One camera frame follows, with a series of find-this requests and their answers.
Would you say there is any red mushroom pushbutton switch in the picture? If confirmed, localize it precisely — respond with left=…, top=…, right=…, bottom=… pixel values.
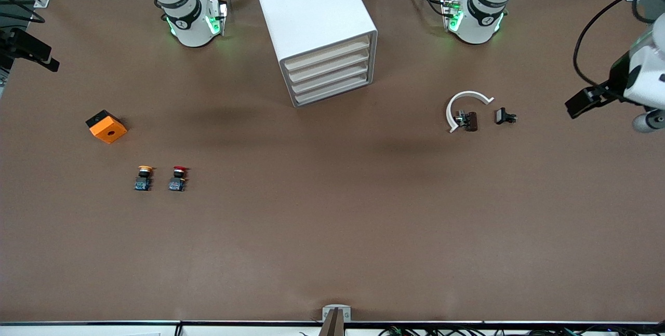
left=168, top=165, right=191, bottom=192

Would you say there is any white plastic drawer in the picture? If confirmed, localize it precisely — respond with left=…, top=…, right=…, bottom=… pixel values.
left=283, top=35, right=371, bottom=73
left=294, top=72, right=374, bottom=107
left=287, top=47, right=371, bottom=84
left=290, top=60, right=373, bottom=96

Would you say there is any orange and black button box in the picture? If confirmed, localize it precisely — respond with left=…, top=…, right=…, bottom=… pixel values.
left=85, top=110, right=128, bottom=144

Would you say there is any white plastic drawer cabinet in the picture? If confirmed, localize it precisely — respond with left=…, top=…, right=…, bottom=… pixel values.
left=251, top=0, right=378, bottom=108

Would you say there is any white curved plastic piece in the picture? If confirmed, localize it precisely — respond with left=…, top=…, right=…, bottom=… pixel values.
left=446, top=90, right=495, bottom=133

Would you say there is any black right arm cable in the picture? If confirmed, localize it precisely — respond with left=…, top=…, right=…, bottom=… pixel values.
left=0, top=0, right=47, bottom=24

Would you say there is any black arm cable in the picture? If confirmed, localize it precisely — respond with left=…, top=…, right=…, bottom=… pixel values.
left=0, top=0, right=47, bottom=24
left=573, top=0, right=656, bottom=90

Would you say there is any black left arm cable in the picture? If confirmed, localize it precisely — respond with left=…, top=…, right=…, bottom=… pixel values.
left=573, top=0, right=656, bottom=90

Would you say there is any dark brown switch part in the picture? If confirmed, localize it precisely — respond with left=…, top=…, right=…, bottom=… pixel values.
left=455, top=111, right=479, bottom=132

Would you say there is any orange mushroom pushbutton switch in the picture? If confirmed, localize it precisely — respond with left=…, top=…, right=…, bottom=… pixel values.
left=134, top=165, right=155, bottom=192

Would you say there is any grey table edge bracket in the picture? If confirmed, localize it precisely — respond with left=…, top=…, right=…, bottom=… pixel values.
left=322, top=304, right=352, bottom=322

